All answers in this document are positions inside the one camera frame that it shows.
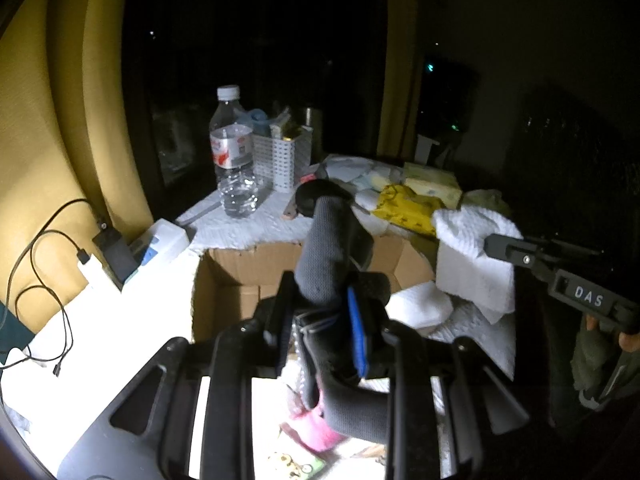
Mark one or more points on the dark green cloth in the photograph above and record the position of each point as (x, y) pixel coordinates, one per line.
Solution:
(12, 335)

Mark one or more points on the white perforated plastic basket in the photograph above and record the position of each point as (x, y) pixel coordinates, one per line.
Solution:
(282, 157)

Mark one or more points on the black power bank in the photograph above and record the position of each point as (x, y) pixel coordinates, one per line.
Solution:
(114, 252)

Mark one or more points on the yellow curtain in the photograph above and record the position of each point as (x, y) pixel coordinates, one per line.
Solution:
(60, 125)

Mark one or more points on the white paper table cover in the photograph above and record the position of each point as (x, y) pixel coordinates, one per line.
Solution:
(270, 220)

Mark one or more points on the pile of white diapers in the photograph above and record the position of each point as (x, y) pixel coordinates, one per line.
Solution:
(360, 175)

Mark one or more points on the metal thermos flask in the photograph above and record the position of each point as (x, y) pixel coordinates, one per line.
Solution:
(311, 127)

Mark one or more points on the yellow green patterned packet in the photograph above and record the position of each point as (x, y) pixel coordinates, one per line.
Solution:
(295, 465)

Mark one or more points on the pale yellow tissue pack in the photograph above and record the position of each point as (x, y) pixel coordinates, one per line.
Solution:
(432, 182)

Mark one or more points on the pink soft item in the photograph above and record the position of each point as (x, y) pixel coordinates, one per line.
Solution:
(315, 430)

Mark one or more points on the white foam pad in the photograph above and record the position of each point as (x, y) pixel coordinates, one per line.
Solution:
(417, 305)

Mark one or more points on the brown cardboard box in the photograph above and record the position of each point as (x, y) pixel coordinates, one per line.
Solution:
(235, 280)

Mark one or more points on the white tissue box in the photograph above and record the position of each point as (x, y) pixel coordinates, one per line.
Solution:
(160, 242)

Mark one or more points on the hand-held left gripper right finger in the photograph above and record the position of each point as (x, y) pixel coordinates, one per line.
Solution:
(358, 332)

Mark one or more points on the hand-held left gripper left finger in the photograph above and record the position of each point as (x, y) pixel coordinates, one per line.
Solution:
(272, 330)

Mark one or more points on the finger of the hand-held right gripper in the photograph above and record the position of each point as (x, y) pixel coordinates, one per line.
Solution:
(517, 255)

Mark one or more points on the clear plastic water bottle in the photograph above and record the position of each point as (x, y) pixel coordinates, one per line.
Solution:
(231, 155)

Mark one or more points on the black soft pouch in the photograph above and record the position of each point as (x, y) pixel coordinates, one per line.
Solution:
(312, 195)

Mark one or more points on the person's right hand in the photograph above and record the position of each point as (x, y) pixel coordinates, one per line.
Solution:
(600, 365)

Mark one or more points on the white folded towel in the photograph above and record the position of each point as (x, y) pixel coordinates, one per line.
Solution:
(475, 265)

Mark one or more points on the white charger block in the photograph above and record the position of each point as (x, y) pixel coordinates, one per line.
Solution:
(97, 272)

